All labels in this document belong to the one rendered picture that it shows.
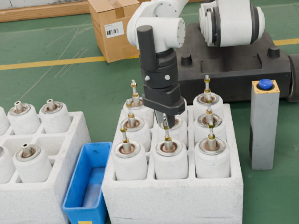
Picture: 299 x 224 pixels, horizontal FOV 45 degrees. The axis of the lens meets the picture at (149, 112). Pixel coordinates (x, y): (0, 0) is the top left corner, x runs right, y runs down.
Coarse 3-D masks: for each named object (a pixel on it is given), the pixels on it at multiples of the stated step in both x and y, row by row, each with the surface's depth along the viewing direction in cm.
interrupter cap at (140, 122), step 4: (136, 116) 114; (124, 120) 113; (136, 120) 112; (140, 120) 112; (124, 124) 111; (128, 124) 112; (136, 124) 111; (140, 124) 110; (144, 124) 110; (128, 128) 109; (132, 128) 109; (136, 128) 109; (140, 128) 109
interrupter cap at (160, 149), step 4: (172, 140) 102; (176, 140) 102; (160, 144) 101; (164, 144) 101; (176, 144) 100; (180, 144) 100; (156, 148) 100; (160, 148) 100; (164, 148) 100; (176, 148) 99; (180, 148) 99; (160, 152) 98; (164, 152) 98; (168, 152) 98; (172, 152) 98; (176, 152) 98; (164, 156) 97; (168, 156) 97
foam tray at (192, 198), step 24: (120, 120) 126; (192, 120) 121; (192, 144) 111; (192, 168) 102; (240, 168) 100; (120, 192) 101; (144, 192) 100; (168, 192) 99; (192, 192) 98; (216, 192) 98; (240, 192) 97; (120, 216) 107; (144, 216) 106; (168, 216) 105; (192, 216) 104; (216, 216) 103; (240, 216) 102
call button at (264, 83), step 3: (261, 81) 108; (264, 81) 107; (267, 81) 107; (270, 81) 107; (261, 84) 107; (264, 84) 106; (267, 84) 106; (270, 84) 106; (261, 87) 108; (264, 87) 106; (267, 87) 106; (270, 87) 107
